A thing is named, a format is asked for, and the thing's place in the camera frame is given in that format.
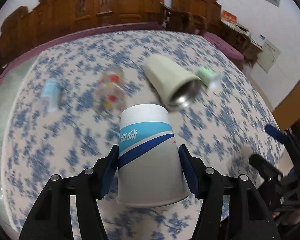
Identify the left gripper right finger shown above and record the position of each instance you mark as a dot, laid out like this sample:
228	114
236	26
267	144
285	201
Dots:
232	208

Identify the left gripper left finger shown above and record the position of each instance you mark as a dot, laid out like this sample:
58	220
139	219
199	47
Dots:
50	216

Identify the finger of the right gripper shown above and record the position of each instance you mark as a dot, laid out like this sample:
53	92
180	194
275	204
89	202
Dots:
276	134
266	170

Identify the white blue paper cup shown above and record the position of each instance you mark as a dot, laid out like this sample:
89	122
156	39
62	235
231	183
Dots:
149	170

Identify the green yogurt cup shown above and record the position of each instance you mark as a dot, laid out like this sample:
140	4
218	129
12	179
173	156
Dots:
210	78

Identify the clear plastic cup blue label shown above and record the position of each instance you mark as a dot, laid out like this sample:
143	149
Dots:
51	96

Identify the floral glass cup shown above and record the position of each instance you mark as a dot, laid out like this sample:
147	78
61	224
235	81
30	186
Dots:
110	97

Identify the person's right hand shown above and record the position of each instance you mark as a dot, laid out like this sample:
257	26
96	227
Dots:
286	216

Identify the purple armchair cushion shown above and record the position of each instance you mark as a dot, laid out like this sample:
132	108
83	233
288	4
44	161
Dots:
224	47

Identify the wooden side table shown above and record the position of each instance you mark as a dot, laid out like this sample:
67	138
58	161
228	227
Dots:
247	47

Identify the blue floral tablecloth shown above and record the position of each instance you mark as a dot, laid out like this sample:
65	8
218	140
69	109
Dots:
147	92

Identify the cream steel tumbler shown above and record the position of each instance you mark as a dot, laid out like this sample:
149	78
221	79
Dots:
176	86

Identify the red gold sign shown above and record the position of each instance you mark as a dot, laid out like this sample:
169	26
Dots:
228	17

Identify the carved wooden armchair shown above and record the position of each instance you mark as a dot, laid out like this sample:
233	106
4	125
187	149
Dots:
207	18

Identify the carved wooden sofa bench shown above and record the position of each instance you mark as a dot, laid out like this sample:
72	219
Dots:
24	30

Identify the lower white wall panel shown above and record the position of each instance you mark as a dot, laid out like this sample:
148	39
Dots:
268	56

